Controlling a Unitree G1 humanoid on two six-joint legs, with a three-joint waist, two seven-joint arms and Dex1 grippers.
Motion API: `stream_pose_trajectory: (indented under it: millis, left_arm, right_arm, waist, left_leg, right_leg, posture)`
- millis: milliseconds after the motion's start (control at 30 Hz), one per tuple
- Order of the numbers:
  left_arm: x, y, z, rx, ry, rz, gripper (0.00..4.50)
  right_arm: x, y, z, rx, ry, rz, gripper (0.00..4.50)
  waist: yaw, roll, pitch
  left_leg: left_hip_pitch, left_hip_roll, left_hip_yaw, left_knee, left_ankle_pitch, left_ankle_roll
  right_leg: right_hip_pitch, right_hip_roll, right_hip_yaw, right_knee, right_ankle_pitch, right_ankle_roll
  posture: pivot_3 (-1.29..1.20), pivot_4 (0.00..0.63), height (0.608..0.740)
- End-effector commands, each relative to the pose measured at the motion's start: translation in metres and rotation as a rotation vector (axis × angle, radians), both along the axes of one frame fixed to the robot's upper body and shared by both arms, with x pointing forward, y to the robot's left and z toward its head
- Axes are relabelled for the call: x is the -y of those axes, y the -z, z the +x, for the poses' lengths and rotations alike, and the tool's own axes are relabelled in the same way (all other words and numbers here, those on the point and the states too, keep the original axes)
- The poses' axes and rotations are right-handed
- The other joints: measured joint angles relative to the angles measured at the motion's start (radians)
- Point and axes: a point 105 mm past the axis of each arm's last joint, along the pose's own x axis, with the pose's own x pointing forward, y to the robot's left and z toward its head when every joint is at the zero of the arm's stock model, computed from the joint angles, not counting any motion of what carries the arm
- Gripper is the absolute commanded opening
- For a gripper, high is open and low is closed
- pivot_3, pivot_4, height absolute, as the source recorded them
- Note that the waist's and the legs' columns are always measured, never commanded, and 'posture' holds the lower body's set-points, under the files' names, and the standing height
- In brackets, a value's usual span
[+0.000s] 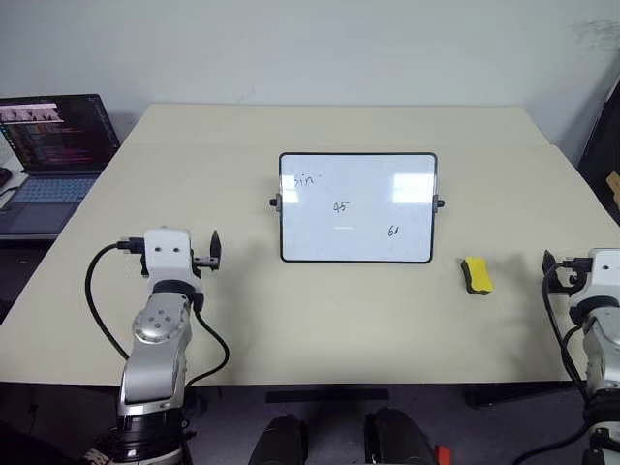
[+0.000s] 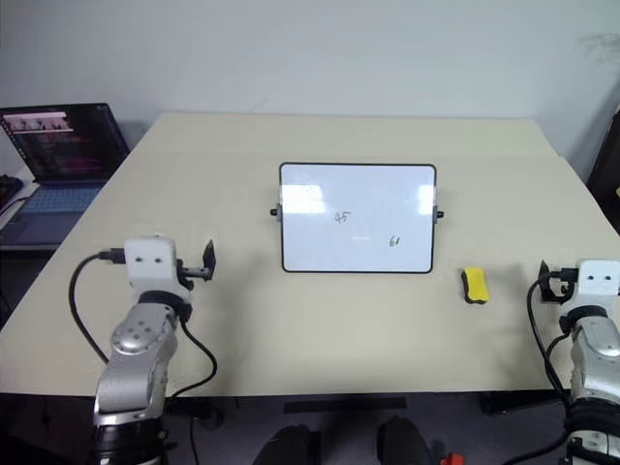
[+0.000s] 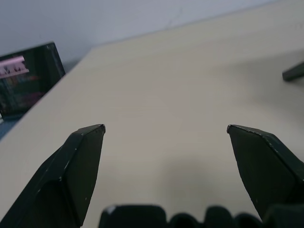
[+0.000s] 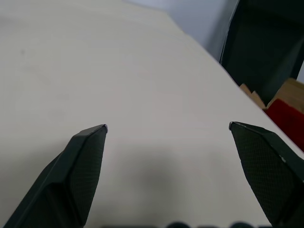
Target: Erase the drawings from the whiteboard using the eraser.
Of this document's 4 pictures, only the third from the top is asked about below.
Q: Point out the black whiteboard stand foot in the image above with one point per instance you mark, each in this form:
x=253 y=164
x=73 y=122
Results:
x=294 y=72

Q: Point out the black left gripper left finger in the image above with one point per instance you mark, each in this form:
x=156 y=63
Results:
x=71 y=175

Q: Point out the black computer monitor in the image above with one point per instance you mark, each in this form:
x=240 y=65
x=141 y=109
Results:
x=26 y=78

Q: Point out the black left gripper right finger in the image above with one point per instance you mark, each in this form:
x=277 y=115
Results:
x=263 y=171

